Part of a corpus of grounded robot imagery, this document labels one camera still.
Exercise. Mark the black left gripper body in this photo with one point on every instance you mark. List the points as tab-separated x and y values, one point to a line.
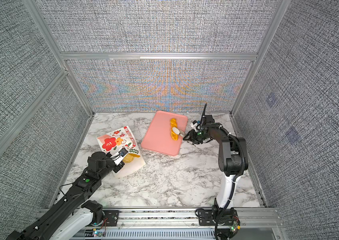
111	166

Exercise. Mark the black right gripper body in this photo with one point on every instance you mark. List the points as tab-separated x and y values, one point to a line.
199	136

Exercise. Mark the metal tongs with white tips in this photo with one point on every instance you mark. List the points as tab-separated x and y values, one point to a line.
178	132

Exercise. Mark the yellow twisted fake bread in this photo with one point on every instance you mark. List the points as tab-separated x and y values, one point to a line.
173	123

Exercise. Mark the white floral paper bag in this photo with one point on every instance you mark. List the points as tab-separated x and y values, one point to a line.
113	141

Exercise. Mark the long orange fake bread loaf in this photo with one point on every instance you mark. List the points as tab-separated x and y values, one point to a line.
130	157

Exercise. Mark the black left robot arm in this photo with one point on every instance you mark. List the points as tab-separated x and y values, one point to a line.
75	209

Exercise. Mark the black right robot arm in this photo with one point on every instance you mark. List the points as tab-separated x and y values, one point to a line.
232	162

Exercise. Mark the pink plastic tray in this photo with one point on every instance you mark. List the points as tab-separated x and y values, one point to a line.
158	136

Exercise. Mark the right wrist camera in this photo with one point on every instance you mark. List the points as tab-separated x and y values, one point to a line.
196	125

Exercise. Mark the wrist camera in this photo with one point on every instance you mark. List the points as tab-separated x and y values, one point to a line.
118	157
196	125

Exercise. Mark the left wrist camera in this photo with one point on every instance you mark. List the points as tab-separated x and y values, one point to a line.
118	157

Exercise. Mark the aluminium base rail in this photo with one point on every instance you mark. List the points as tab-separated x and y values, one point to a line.
185	223

